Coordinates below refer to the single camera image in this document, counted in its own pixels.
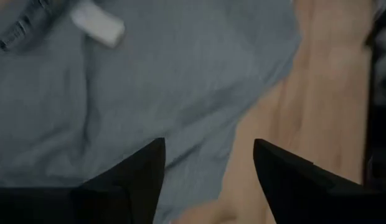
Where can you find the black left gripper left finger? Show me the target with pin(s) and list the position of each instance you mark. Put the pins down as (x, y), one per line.
(87, 205)

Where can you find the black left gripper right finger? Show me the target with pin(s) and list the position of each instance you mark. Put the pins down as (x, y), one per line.
(314, 202)

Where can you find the small light grey cloth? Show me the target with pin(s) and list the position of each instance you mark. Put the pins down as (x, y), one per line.
(180, 77)

